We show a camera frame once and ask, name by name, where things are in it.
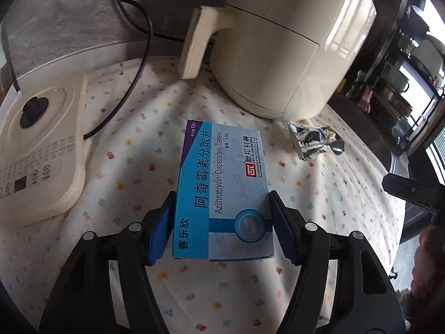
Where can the small red figurine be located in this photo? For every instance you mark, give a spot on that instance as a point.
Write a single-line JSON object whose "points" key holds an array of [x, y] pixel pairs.
{"points": [[366, 100]]}

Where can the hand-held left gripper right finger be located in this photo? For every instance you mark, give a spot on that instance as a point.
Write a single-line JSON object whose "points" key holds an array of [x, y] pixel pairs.
{"points": [[285, 229]]}

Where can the crumpled silver blister pack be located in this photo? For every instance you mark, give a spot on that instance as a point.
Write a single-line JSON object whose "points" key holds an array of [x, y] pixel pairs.
{"points": [[309, 142]]}

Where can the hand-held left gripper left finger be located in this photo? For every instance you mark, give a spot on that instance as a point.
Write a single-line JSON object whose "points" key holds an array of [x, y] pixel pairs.
{"points": [[160, 229]]}

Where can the floral white tablecloth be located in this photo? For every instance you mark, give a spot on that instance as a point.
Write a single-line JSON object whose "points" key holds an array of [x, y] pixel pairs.
{"points": [[121, 181]]}

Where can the window with blinds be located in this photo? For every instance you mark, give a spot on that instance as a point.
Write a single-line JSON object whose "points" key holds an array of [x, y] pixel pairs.
{"points": [[438, 161]]}

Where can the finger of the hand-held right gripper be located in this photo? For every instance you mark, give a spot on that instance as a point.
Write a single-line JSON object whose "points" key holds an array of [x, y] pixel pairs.
{"points": [[413, 191]]}

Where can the black dish rack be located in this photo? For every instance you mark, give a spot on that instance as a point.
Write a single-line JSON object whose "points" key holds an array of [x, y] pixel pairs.
{"points": [[386, 111]]}

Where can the steel pot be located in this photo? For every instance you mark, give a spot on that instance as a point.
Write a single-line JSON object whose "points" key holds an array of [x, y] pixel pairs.
{"points": [[394, 88]]}

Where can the person's right hand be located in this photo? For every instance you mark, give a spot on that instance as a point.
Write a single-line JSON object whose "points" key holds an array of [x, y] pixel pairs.
{"points": [[431, 257]]}

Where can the cream kettle base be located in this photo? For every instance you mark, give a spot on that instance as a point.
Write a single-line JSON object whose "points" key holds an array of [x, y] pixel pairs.
{"points": [[41, 139]]}

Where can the blue medicine box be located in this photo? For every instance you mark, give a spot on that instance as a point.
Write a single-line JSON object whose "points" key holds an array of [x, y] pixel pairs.
{"points": [[222, 181]]}

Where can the cream air fryer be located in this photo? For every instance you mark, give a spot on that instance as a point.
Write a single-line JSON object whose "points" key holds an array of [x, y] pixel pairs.
{"points": [[278, 41]]}

